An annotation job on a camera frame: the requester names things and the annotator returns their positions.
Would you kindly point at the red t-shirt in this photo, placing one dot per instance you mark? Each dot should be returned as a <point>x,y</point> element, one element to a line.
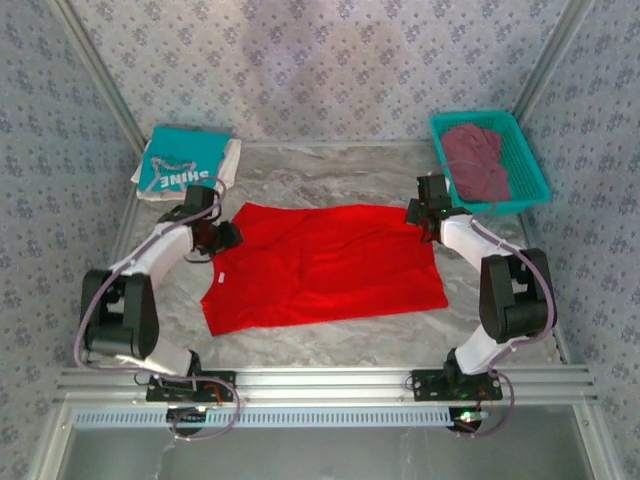
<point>325,270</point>

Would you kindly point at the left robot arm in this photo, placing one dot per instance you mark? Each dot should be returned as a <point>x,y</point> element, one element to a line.
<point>150,250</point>

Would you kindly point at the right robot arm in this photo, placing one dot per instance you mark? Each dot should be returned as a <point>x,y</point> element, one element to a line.
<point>470,240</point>

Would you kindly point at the maroon crumpled t-shirt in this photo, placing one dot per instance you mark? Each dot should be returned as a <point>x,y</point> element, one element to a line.
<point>475,150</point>

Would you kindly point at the teal plastic basket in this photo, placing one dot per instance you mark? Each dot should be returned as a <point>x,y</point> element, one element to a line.
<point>525,150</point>

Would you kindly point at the black controller board with LED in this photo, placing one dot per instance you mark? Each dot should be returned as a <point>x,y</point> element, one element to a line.
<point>465,416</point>
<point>187,412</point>

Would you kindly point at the aluminium corner post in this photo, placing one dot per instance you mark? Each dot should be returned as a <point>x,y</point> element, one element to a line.
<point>101,75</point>
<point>552,60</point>

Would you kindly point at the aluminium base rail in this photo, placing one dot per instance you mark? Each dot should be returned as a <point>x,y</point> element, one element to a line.
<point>320,382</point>

